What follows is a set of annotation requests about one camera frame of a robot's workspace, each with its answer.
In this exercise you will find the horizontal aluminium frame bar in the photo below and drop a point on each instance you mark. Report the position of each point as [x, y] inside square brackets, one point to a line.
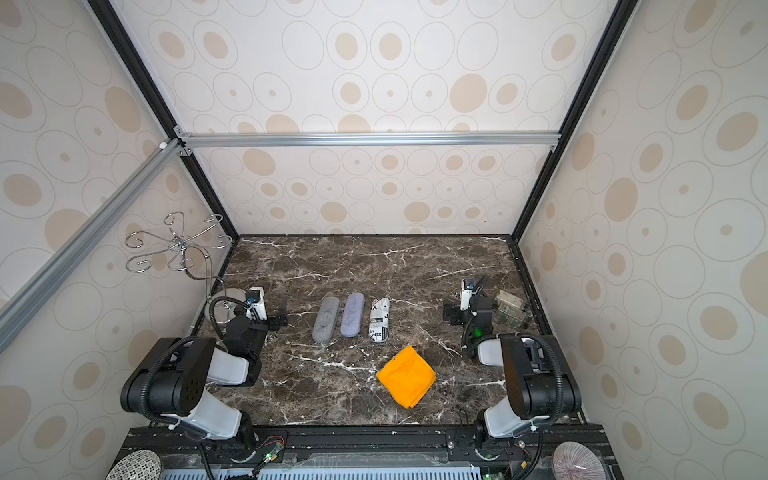
[373, 139]

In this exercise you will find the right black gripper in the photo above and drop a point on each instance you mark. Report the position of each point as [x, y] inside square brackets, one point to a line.
[454, 311]

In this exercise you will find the grey eyeglass case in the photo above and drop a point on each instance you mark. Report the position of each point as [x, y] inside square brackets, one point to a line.
[325, 321]

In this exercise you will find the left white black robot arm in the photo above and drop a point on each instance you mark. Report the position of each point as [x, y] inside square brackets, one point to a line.
[169, 386]

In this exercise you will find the chrome hook stand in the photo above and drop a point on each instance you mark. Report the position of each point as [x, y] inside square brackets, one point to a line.
[181, 246]

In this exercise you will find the green clear box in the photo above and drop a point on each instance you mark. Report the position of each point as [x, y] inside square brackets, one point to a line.
[511, 310]

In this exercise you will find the orange cleaning cloth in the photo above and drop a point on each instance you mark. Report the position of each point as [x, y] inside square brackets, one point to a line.
[407, 377]

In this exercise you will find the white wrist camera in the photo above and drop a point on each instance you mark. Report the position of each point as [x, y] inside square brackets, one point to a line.
[467, 292]
[255, 304]

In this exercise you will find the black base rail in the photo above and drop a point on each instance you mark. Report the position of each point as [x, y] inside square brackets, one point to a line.
[370, 452]

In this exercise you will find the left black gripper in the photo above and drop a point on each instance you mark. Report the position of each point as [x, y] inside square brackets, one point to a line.
[282, 315]

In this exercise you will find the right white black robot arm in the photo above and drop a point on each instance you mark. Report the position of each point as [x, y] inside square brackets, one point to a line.
[540, 386]

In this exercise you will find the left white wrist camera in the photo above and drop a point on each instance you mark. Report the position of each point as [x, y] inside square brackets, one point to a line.
[255, 304]

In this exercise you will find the patterned round object left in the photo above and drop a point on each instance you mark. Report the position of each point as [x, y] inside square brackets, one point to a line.
[139, 465]

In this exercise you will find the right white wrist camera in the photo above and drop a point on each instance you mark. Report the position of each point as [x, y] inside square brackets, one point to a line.
[467, 292]

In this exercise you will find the pink ribbed round object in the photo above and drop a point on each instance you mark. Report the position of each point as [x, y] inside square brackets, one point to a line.
[574, 461]

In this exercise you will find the lavender eyeglass case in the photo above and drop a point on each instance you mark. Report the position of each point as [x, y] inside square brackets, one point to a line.
[352, 315]

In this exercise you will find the diagonal aluminium frame bar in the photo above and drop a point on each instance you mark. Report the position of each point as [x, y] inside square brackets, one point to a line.
[22, 308]

